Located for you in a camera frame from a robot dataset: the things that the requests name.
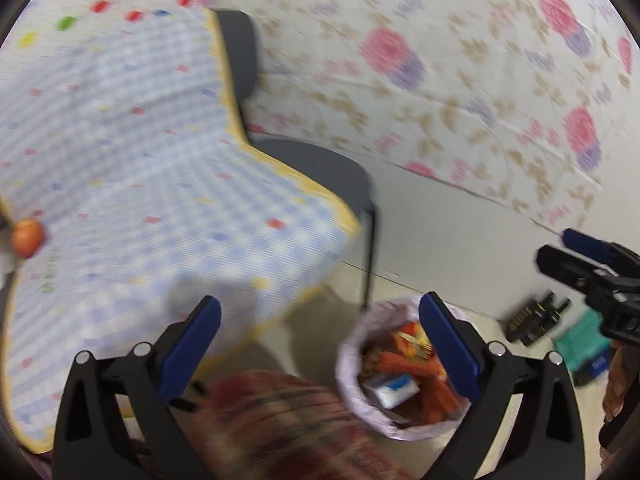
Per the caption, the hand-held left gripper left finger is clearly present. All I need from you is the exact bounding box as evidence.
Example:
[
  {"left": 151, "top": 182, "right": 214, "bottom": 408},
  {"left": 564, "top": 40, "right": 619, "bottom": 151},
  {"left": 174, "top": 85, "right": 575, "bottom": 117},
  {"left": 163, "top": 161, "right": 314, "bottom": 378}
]
[{"left": 52, "top": 296, "right": 223, "bottom": 480}]

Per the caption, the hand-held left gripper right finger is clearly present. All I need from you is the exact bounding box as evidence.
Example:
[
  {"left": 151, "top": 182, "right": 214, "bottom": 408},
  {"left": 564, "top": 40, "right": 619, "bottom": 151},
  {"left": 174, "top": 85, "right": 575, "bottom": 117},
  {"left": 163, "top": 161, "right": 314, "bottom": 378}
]
[{"left": 419, "top": 291, "right": 586, "bottom": 480}]

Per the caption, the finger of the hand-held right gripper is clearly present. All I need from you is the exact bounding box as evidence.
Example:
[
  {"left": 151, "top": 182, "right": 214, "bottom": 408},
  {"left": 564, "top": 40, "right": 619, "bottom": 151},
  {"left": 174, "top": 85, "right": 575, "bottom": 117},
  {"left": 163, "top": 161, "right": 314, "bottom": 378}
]
[
  {"left": 536, "top": 244, "right": 608, "bottom": 291},
  {"left": 562, "top": 228, "right": 640, "bottom": 273}
]

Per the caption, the person's right hand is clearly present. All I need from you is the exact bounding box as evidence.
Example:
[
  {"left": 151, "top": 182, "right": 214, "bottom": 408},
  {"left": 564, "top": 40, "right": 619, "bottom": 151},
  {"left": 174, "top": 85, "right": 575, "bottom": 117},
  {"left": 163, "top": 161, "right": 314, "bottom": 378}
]
[{"left": 599, "top": 342, "right": 640, "bottom": 453}]

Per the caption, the orange snack wrapper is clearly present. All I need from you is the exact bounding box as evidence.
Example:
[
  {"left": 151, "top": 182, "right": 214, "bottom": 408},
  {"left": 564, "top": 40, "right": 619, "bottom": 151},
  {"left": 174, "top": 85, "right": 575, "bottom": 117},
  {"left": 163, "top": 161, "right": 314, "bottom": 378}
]
[{"left": 372, "top": 322, "right": 462, "bottom": 423}]

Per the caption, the teal box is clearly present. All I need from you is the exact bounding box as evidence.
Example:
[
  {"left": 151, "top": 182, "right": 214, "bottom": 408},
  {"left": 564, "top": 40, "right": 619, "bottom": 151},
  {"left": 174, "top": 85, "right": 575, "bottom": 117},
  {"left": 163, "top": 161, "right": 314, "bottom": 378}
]
[{"left": 555, "top": 309, "right": 614, "bottom": 387}]

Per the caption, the black handheld device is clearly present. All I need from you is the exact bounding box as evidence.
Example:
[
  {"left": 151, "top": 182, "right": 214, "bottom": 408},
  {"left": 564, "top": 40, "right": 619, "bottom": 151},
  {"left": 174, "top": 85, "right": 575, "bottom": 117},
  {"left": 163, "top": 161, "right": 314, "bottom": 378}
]
[{"left": 505, "top": 291, "right": 572, "bottom": 346}]

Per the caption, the white and blue carton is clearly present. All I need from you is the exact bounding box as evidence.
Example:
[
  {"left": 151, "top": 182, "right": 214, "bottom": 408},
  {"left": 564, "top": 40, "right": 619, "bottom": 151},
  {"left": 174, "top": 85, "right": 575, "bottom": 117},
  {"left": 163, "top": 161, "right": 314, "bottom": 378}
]
[{"left": 362, "top": 374, "right": 420, "bottom": 409}]

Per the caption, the red plaid clothing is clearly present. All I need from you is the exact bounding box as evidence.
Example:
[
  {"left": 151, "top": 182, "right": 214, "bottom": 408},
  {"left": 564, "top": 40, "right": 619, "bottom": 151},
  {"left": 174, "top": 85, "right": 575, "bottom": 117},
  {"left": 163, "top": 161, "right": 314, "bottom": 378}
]
[{"left": 200, "top": 370, "right": 418, "bottom": 480}]

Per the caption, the blue checked cloth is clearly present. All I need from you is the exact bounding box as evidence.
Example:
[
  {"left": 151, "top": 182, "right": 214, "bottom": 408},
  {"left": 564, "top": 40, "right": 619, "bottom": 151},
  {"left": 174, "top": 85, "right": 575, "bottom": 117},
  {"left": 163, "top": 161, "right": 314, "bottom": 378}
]
[{"left": 0, "top": 7, "right": 363, "bottom": 453}]

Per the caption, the red apple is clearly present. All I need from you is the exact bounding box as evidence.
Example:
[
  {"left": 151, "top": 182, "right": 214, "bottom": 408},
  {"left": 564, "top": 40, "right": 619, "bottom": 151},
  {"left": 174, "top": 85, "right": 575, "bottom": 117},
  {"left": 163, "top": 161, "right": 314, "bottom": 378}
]
[{"left": 12, "top": 218, "right": 46, "bottom": 259}]

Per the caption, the grey office chair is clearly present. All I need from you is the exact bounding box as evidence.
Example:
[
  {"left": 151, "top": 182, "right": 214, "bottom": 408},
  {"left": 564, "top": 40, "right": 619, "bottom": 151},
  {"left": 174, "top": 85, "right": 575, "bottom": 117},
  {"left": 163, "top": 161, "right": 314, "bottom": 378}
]
[{"left": 212, "top": 7, "right": 379, "bottom": 311}]

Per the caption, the floral wall sheet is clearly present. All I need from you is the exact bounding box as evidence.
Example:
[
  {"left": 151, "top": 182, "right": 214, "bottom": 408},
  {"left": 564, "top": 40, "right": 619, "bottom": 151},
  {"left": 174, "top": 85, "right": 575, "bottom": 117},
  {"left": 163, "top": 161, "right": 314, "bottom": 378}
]
[{"left": 195, "top": 0, "right": 640, "bottom": 243}]

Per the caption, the polka dot wall sheet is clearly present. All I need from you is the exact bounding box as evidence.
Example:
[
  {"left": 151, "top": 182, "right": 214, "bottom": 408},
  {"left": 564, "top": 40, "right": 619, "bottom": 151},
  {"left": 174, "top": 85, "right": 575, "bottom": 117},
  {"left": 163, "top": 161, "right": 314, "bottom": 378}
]
[{"left": 0, "top": 0, "right": 206, "bottom": 66}]

